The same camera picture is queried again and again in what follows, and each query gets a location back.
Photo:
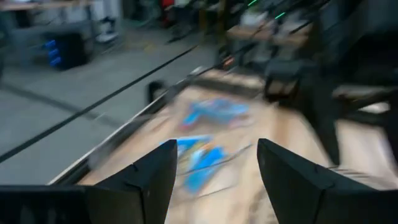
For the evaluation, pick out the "blue granola bar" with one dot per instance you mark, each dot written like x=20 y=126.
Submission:
x=224 y=109
x=191 y=118

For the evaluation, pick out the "teal orange-ended granola bar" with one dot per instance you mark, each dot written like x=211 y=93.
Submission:
x=205 y=168
x=189 y=143

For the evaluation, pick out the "black table-edge clamp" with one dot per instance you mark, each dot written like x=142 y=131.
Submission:
x=155 y=91

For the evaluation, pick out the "wooden background table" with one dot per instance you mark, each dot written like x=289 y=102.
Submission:
x=248 y=32

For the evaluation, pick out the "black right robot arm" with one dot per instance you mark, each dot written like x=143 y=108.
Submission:
x=317 y=118

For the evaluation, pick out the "clear plastic bin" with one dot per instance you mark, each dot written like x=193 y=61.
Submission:
x=214 y=124
x=236 y=174

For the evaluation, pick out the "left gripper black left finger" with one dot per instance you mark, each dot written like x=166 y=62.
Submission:
x=149 y=180

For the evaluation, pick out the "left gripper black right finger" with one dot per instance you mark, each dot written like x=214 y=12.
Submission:
x=295 y=186

